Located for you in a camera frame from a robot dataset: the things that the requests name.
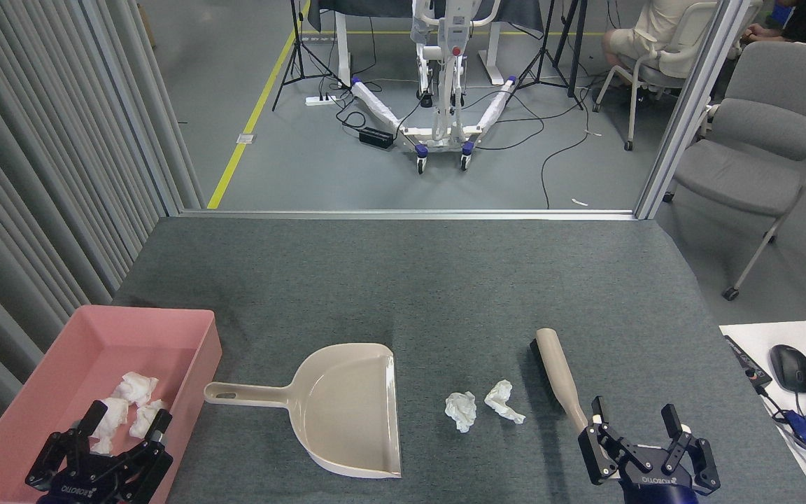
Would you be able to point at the white-legged desk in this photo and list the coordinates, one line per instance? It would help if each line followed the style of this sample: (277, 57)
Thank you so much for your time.
(341, 49)

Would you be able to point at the white office chair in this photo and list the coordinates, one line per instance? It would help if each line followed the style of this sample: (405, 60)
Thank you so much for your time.
(697, 28)

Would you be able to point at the grey slatted partition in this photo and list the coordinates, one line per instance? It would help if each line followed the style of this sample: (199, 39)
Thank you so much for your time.
(25, 175)

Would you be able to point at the white stand on wheels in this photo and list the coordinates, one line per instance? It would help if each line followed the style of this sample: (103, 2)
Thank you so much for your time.
(445, 77)

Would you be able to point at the silver aluminium rail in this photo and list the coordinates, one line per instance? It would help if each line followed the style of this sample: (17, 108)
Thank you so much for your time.
(410, 214)

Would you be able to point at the beige hand brush black bristles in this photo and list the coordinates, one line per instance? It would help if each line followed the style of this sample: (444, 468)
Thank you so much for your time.
(553, 364)

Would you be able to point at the white side table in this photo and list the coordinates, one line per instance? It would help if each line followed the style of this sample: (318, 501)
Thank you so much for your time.
(753, 332)

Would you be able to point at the black tripod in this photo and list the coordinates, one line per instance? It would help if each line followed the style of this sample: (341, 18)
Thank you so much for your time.
(550, 49)
(298, 49)

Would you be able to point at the grey padded chair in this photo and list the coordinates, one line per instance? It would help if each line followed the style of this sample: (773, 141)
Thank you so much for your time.
(753, 133)

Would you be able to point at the pink plastic bin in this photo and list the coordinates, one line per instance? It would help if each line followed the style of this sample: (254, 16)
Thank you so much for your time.
(95, 343)

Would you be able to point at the metal floor socket plate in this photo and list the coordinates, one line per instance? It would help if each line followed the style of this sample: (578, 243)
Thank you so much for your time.
(245, 138)

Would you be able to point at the white power strip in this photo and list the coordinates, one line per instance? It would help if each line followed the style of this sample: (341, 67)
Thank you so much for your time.
(320, 100)

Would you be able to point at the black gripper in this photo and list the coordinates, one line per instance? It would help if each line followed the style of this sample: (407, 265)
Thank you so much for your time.
(655, 486)
(95, 486)

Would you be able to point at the beige plastic dustpan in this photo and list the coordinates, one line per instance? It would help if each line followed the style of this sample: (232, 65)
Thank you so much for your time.
(347, 413)

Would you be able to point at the white tissue ball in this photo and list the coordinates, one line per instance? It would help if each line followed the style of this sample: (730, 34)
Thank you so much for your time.
(143, 420)
(103, 444)
(136, 387)
(501, 402)
(116, 414)
(462, 411)

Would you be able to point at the black flat device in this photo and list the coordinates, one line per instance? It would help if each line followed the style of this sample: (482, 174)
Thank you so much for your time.
(746, 360)

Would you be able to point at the silver aluminium post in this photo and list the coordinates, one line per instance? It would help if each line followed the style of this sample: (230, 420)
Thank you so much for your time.
(690, 105)

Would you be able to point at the black computer mouse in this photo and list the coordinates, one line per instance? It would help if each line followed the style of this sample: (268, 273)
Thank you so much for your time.
(791, 367)

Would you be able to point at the black power adapter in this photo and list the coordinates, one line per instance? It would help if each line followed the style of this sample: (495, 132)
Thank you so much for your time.
(376, 137)

